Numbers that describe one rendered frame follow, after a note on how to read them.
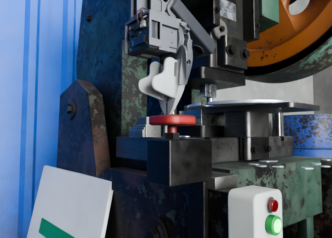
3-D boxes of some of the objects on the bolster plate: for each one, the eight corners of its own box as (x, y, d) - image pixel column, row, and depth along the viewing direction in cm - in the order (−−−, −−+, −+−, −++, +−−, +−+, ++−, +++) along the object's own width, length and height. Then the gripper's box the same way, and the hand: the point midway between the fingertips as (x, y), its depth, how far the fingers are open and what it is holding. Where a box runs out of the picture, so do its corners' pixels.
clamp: (193, 137, 78) (193, 99, 79) (142, 137, 68) (143, 94, 69) (179, 136, 83) (179, 100, 84) (129, 137, 73) (129, 96, 73)
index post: (284, 136, 87) (284, 104, 88) (279, 136, 85) (278, 104, 86) (276, 136, 89) (275, 105, 90) (270, 136, 87) (270, 104, 88)
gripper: (122, -12, 48) (120, 115, 47) (154, -36, 41) (152, 112, 40) (162, 3, 54) (161, 117, 52) (196, -16, 47) (197, 115, 45)
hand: (171, 108), depth 48 cm, fingers closed, pressing on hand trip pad
